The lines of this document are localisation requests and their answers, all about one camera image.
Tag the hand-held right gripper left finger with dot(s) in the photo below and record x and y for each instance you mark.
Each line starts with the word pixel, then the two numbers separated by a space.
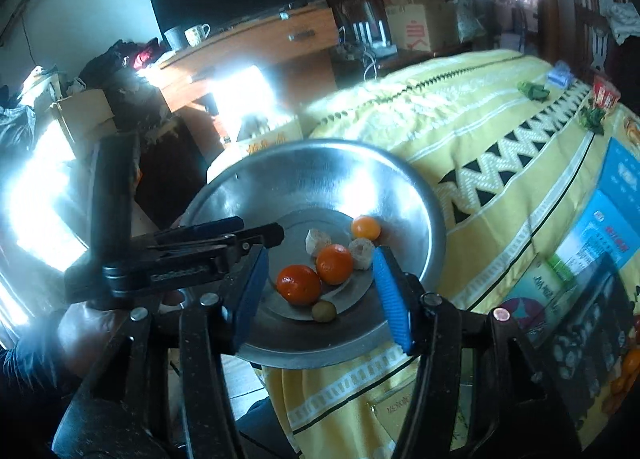
pixel 247 294

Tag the white router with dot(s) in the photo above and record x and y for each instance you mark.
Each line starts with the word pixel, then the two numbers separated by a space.
pixel 372 36

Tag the person's left hand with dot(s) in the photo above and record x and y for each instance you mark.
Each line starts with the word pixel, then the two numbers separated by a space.
pixel 90 336

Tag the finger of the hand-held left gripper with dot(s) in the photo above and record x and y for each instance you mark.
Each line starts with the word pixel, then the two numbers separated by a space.
pixel 260 235
pixel 210 227

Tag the dark clothes pile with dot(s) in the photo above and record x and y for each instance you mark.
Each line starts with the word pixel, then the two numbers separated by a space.
pixel 120 61

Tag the leafy green vegetable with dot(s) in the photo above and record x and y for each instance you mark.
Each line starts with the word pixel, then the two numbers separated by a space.
pixel 592 120
pixel 534 90

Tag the person's left forearm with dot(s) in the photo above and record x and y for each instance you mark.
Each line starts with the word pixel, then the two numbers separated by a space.
pixel 25 389

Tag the small orange tangerine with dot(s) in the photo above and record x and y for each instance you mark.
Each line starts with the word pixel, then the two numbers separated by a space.
pixel 366 228

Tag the grey cup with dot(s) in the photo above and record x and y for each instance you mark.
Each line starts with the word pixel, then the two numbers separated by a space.
pixel 173 37

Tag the light blue packet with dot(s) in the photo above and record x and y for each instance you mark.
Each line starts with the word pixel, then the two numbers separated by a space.
pixel 559 75

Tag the open cardboard box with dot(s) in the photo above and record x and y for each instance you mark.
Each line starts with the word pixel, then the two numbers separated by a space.
pixel 80 114

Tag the yellow printed blanket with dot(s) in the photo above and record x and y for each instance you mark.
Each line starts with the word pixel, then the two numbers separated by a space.
pixel 500 139

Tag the cardboard box with red print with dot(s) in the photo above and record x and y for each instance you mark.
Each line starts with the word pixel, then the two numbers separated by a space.
pixel 417 29

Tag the heap of tangerines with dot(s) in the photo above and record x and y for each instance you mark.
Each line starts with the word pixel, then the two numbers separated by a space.
pixel 620 379

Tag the metal bowl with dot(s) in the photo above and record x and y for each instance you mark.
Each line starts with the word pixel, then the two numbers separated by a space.
pixel 325 179

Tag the red snack box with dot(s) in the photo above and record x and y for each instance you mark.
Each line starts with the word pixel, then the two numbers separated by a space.
pixel 605 95

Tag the blue flat box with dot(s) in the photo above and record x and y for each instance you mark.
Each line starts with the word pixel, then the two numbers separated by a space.
pixel 620 174

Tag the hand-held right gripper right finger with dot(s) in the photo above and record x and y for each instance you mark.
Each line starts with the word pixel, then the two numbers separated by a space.
pixel 390 299

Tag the white mug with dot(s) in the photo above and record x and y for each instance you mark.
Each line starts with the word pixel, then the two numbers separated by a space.
pixel 196 34

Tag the blue and green carton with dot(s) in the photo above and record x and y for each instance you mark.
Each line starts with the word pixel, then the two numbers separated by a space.
pixel 575 249

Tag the white cloth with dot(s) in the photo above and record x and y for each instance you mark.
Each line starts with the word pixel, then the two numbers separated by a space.
pixel 622 19

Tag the yellow printed box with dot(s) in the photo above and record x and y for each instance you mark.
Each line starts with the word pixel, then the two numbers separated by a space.
pixel 270 140

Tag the small green-brown round fruit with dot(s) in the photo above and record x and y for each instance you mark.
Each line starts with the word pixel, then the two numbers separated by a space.
pixel 323 312

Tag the carved wooden chair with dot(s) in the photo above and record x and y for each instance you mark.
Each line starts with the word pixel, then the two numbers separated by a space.
pixel 600 39

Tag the wooden desk with drawer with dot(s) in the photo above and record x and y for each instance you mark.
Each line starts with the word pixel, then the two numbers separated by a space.
pixel 260 54

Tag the red-orange tomato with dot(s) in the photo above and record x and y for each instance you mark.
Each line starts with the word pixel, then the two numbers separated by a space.
pixel 299 284

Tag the black printed box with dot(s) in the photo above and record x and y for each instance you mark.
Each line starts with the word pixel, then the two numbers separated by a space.
pixel 585 344

